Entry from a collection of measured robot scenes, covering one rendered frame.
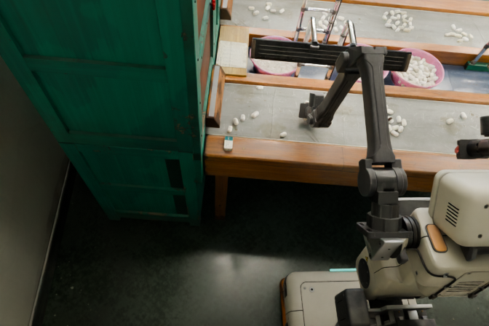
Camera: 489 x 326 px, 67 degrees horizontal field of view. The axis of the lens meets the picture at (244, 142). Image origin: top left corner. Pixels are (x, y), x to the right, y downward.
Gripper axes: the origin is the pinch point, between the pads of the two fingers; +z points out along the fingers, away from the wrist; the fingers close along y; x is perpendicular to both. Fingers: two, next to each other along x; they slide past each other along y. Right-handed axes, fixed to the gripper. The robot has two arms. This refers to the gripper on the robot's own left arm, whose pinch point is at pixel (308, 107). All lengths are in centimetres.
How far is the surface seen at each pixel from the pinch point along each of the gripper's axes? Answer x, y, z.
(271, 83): -7.7, 17.3, 9.4
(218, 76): -10.2, 41.5, -2.7
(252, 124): 8.7, 24.5, -6.6
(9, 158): 29, 125, -22
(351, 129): 7.2, -20.3, -4.8
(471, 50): -31, -89, 37
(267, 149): 15.8, 17.8, -19.0
